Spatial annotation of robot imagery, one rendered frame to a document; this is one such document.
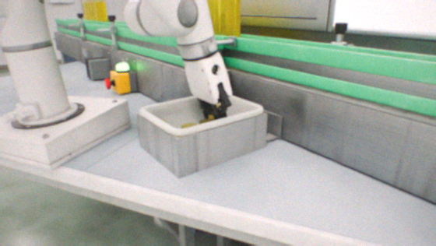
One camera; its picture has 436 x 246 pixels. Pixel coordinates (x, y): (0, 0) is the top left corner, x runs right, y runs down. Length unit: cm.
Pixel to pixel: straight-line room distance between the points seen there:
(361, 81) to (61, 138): 57
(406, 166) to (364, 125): 9
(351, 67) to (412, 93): 11
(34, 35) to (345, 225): 66
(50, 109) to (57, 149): 12
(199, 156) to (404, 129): 35
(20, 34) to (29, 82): 9
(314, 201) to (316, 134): 18
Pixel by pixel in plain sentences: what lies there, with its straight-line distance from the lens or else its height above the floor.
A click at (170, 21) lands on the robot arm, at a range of 49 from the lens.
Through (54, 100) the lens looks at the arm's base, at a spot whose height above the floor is 85.
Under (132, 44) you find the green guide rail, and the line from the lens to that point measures 118.
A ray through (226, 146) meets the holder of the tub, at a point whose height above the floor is 78.
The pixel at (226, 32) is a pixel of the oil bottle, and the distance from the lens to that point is 88.
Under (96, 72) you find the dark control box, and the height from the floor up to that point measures 79.
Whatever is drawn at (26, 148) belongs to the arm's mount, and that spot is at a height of 79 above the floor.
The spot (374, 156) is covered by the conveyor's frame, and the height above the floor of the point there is 80.
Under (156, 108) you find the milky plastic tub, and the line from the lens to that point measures 68.
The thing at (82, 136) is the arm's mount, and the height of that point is 79.
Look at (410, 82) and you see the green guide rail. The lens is 58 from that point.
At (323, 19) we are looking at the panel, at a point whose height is 101.
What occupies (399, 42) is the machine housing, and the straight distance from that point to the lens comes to 80.
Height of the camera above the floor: 104
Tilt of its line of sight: 21 degrees down
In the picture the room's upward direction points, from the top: straight up
